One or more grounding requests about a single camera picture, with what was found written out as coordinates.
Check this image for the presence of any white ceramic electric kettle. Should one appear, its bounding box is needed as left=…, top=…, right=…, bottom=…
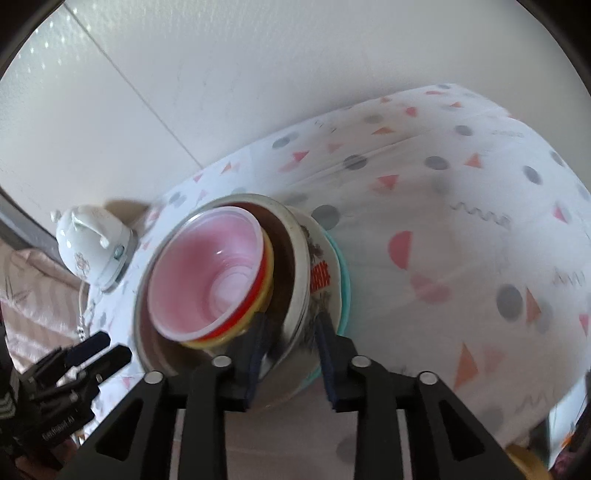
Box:
left=51, top=206, right=134, bottom=292

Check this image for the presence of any white kettle power cord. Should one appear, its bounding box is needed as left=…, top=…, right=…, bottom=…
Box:
left=76, top=281, right=93, bottom=342

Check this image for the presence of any teal plastic plate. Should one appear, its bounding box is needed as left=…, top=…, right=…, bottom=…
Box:
left=259, top=231, right=352, bottom=384

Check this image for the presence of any yellow round object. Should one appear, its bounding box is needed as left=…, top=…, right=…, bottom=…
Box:
left=505, top=443, right=552, bottom=480

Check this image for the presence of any person's left forearm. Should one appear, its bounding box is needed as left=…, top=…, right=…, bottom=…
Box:
left=0, top=360, right=28, bottom=457

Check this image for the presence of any stainless steel bowl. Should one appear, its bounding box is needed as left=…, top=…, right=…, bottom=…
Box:
left=133, top=194, right=311, bottom=411

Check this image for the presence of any grey bed frame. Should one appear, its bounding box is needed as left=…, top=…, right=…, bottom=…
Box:
left=0, top=185, right=61, bottom=250

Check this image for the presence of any large white plate red print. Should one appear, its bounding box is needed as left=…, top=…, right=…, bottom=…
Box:
left=277, top=208, right=345, bottom=370

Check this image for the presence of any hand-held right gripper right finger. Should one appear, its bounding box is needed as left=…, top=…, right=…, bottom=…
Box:
left=314, top=318, right=520, bottom=480

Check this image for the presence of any yellow plastic bowl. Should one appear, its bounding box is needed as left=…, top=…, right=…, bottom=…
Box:
left=180, top=231, right=276, bottom=349

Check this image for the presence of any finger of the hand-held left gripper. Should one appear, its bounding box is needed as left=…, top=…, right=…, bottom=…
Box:
left=46, top=332, right=112, bottom=370
left=55, top=344, right=132, bottom=398

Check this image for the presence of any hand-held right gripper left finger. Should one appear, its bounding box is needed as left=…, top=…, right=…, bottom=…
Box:
left=60, top=313, right=273, bottom=480

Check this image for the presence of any pink striped blanket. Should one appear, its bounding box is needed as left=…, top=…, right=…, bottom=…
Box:
left=0, top=240, right=88, bottom=370

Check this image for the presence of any red plastic bowl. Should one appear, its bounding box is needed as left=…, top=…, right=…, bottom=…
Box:
left=147, top=206, right=271, bottom=341

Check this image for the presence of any white patterned tablecloth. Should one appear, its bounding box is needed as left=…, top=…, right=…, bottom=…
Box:
left=78, top=83, right=591, bottom=480

